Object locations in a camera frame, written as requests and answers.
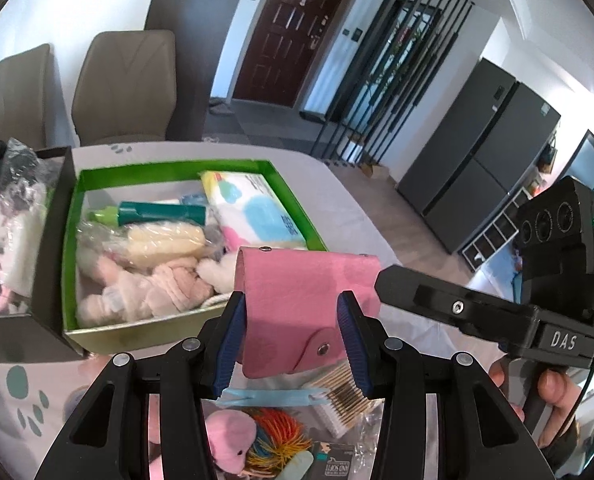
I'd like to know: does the black storage box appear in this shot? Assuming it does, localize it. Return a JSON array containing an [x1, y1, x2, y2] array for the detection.
[[0, 139, 80, 363]]

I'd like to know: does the green storage box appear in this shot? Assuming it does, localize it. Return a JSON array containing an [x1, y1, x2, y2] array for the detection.
[[62, 159, 325, 354]]

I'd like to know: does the black slat room divider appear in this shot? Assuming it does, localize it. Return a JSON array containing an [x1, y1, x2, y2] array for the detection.
[[310, 0, 475, 166]]

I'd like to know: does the dark brown door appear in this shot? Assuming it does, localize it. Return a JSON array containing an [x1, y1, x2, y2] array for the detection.
[[232, 0, 355, 110]]

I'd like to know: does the yellow blue tissue pack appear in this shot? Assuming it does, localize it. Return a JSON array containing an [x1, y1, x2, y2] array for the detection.
[[200, 171, 306, 252]]

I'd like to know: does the beige chair right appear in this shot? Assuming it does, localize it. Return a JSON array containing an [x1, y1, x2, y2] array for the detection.
[[71, 29, 176, 146]]

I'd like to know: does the colourful rubber band bundle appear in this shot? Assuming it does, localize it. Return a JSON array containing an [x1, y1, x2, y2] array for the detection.
[[244, 408, 312, 477]]

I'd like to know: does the dark grey refrigerator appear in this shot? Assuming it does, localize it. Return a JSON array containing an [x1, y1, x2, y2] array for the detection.
[[397, 58, 560, 254]]

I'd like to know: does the pink plush elephant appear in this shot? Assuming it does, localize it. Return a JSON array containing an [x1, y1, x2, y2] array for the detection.
[[206, 410, 257, 474]]

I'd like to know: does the beige chair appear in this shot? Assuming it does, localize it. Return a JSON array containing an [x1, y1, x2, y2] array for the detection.
[[71, 29, 176, 146], [0, 44, 60, 150]]

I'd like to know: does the pink snap wallet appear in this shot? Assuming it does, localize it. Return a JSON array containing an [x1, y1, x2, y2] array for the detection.
[[234, 247, 382, 379]]

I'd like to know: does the beige chair left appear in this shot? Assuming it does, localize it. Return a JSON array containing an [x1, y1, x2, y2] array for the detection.
[[0, 44, 60, 150]]

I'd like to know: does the grey cabinet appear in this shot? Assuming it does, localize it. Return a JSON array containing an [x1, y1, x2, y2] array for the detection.
[[145, 0, 239, 142]]

